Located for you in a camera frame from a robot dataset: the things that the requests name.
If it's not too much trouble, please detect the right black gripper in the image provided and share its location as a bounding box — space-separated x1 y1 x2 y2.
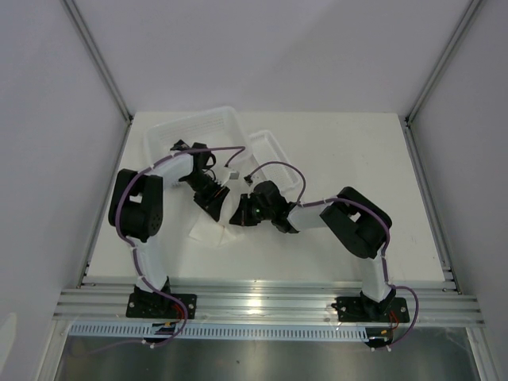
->
229 194 275 227

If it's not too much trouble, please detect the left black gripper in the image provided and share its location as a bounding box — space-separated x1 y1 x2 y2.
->
183 172 229 221

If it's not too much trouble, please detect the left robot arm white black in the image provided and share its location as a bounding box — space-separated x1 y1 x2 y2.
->
108 140 231 318

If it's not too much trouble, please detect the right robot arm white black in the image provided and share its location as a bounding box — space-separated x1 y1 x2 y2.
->
229 181 396 321

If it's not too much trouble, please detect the small white plastic tray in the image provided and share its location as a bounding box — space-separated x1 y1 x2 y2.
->
248 130 302 193

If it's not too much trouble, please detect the large white plastic basket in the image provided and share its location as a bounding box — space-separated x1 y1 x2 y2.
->
144 106 252 185

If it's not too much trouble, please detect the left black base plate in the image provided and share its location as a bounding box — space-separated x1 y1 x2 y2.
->
125 291 198 320

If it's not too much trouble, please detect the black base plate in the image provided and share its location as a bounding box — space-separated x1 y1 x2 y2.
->
125 291 198 320
331 296 410 323

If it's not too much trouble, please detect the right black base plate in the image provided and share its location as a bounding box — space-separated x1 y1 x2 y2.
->
331 296 410 323

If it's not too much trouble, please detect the left side aluminium rail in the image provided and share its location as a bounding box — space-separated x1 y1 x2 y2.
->
73 117 133 289

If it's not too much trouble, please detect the aluminium rail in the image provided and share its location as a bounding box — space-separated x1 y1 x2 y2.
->
73 117 133 289
399 117 463 294
53 277 485 327

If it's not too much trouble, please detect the white slotted cable duct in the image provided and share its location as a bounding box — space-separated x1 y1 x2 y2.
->
68 321 368 342

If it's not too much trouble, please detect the right aluminium frame post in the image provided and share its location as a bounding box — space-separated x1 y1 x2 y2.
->
405 0 487 127

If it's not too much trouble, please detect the aluminium frame post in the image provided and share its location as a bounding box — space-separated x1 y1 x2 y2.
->
60 0 133 123
405 0 487 127

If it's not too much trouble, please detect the left aluminium frame post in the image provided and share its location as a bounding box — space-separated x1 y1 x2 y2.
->
60 0 133 123

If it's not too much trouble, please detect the right side aluminium rail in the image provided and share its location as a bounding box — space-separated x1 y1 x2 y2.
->
399 117 463 294

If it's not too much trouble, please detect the aluminium front rail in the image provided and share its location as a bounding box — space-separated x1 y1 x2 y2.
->
53 277 485 327

